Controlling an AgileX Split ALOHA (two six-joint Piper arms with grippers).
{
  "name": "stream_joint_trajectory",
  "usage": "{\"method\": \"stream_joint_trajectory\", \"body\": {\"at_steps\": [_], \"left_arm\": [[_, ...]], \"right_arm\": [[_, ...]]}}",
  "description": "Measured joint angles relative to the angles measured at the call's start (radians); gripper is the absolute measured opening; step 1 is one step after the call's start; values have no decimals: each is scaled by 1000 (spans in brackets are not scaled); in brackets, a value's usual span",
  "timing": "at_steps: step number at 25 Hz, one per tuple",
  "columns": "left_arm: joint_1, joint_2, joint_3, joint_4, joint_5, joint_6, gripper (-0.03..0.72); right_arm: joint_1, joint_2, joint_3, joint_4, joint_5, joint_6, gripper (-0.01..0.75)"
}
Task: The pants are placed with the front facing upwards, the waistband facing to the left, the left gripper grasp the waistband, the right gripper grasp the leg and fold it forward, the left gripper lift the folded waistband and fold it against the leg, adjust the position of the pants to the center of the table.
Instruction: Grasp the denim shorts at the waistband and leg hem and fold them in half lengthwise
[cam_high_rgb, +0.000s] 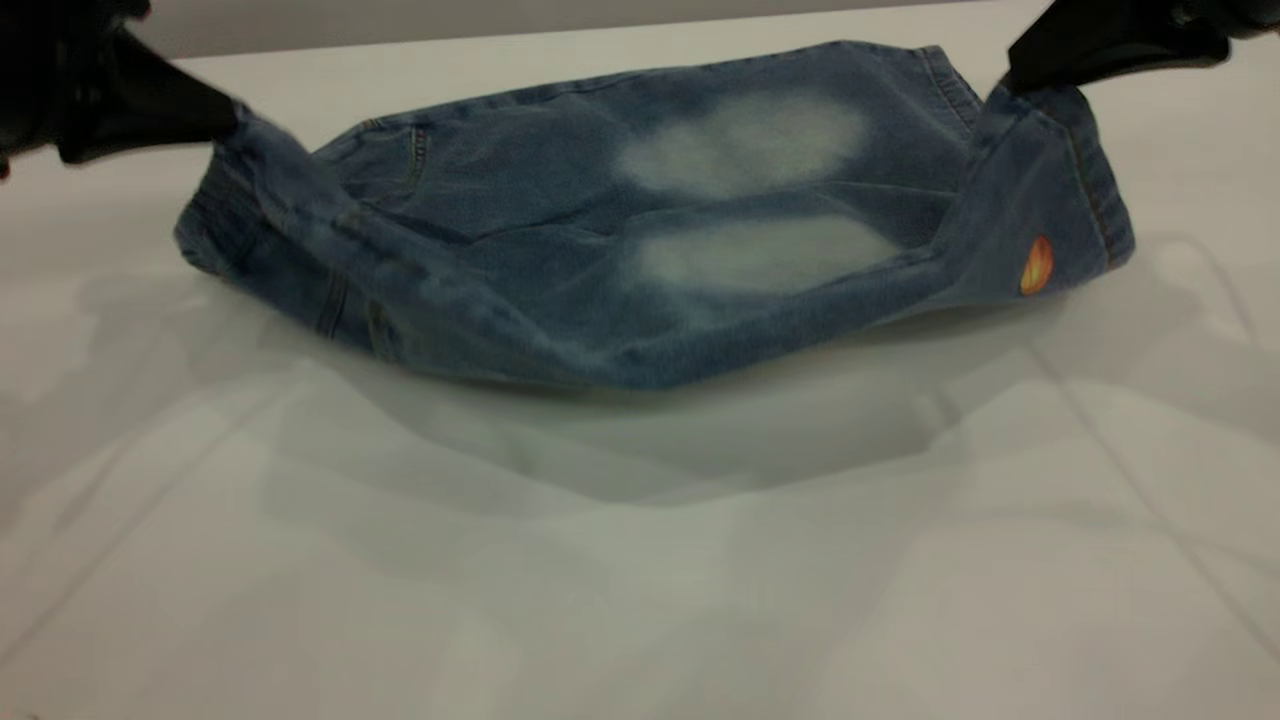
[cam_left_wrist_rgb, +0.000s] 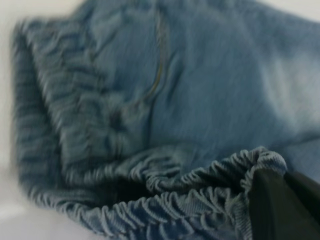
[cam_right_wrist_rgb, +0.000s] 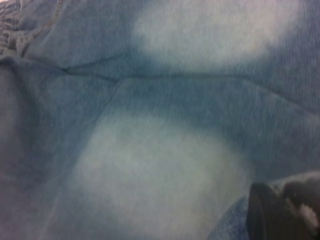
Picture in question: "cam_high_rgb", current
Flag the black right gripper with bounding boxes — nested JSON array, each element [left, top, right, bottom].
[[1004, 0, 1280, 96]]

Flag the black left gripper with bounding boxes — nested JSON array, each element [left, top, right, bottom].
[[0, 0, 242, 179]]

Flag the blue denim shorts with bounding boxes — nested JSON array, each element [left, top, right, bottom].
[[173, 40, 1136, 393]]

